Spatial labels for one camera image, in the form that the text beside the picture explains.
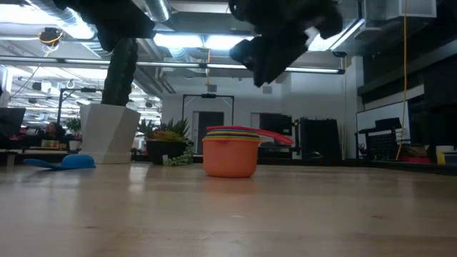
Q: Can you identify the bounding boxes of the black upright panel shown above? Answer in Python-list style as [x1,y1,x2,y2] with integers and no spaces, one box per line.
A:
[301,117,342,161]

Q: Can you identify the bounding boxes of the red bin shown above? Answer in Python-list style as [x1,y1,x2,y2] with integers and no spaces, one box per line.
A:
[399,155,433,164]

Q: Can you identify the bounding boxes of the hanging yellow cable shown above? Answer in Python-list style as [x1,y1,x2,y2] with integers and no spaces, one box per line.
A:
[395,0,408,160]

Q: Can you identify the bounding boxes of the black wall screen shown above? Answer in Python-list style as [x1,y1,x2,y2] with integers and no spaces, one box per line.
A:
[259,113,293,136]

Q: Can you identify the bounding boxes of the silver ceiling duct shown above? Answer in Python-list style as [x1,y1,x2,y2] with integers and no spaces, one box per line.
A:
[31,0,119,58]

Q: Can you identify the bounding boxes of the red measuring cup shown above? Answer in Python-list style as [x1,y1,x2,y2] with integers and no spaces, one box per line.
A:
[206,125,295,146]

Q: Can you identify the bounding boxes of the blue measuring cup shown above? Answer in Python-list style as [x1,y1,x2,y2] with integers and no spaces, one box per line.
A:
[23,153,96,171]

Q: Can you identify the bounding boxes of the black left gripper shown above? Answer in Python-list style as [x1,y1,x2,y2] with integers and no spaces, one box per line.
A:
[76,0,158,53]

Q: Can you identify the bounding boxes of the orange measuring cup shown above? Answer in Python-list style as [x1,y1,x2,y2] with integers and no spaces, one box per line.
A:
[202,137,262,178]

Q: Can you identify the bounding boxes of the yellow box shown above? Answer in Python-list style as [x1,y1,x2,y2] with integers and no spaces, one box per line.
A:
[435,145,455,165]

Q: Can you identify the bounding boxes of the dark round plant pot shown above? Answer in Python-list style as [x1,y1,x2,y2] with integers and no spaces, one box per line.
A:
[146,138,189,166]

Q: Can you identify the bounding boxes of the tall green cactus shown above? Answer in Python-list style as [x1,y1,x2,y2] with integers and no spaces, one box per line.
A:
[101,37,139,107]

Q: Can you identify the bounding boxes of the long ceiling light bar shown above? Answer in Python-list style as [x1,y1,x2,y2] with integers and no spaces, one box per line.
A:
[0,55,346,75]

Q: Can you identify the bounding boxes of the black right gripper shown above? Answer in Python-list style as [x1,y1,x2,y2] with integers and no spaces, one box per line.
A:
[228,0,322,89]

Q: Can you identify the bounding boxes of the dark monitor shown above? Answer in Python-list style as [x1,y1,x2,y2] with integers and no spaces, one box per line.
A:
[0,106,26,136]

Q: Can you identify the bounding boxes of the yellow measuring cup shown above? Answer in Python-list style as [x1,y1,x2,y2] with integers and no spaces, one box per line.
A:
[206,130,261,136]

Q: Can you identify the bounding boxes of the black camera stand frame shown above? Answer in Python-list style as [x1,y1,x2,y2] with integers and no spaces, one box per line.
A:
[181,94,236,153]

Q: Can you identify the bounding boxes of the small potted plant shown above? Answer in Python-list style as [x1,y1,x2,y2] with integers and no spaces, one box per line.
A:
[66,117,83,151]

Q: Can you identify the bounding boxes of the black and yellow cable reel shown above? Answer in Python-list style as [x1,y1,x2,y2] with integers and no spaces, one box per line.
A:
[38,27,64,47]

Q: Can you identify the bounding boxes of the white faceted plant pot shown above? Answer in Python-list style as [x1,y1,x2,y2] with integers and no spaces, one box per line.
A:
[79,103,142,164]

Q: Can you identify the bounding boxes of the black perforated cart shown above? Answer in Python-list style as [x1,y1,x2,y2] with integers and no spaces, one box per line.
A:
[356,117,403,160]

